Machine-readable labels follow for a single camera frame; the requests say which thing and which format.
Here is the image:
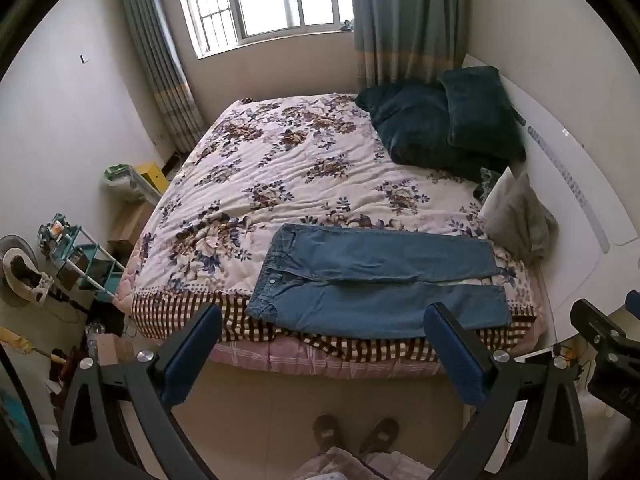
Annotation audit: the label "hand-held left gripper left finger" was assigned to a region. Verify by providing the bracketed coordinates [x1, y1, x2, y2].
[56, 302, 223, 480]

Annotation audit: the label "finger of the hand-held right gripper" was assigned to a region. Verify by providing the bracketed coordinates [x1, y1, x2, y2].
[570, 298, 630, 356]

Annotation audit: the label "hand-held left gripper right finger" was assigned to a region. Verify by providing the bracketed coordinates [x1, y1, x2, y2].
[423, 302, 590, 480]

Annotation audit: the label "blue jeans pants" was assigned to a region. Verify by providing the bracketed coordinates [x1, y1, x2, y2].
[245, 223, 512, 339]

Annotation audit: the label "small cardboard box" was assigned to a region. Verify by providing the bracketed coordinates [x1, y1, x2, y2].
[95, 335, 126, 367]

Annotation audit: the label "person's right shoe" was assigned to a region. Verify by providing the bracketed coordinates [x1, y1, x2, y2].
[360, 417, 401, 456]

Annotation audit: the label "person's shoe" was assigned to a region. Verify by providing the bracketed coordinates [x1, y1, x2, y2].
[360, 417, 401, 456]
[312, 414, 343, 453]

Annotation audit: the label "pink bed sheet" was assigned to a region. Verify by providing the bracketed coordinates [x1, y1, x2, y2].
[207, 335, 451, 378]

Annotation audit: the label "grey pillow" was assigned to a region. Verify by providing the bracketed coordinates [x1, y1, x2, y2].
[480, 166, 558, 261]

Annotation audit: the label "teal shelf rack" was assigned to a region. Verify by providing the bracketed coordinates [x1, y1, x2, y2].
[37, 212, 128, 303]

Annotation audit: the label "person's left shoe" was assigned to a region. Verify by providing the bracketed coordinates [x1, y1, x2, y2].
[312, 414, 343, 453]

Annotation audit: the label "person's pink clothing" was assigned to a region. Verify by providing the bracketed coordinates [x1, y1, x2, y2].
[292, 447, 436, 480]

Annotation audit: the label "white headboard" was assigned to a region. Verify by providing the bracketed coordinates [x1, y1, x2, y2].
[460, 52, 640, 261]

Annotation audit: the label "dark patterned cloth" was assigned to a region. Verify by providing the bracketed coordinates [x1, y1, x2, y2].
[474, 167, 502, 200]

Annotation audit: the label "yellow box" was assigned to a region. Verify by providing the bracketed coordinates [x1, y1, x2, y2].
[136, 161, 166, 193]

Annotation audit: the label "white fan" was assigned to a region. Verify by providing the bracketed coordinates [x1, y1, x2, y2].
[0, 234, 53, 308]

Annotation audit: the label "green-lid plastic container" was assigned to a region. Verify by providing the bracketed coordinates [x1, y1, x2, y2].
[104, 164, 151, 203]

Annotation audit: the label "floral quilt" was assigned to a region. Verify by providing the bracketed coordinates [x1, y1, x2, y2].
[112, 92, 543, 361]

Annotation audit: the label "dark teal pillow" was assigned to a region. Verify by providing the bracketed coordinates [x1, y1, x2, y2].
[439, 66, 527, 161]

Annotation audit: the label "dark teal blanket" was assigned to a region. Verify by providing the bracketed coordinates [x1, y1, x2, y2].
[355, 80, 506, 181]

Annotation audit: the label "striped grey curtain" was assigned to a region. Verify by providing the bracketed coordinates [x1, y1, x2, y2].
[117, 0, 206, 153]
[348, 0, 471, 91]

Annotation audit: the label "window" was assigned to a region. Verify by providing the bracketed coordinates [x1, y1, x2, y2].
[172, 0, 356, 58]

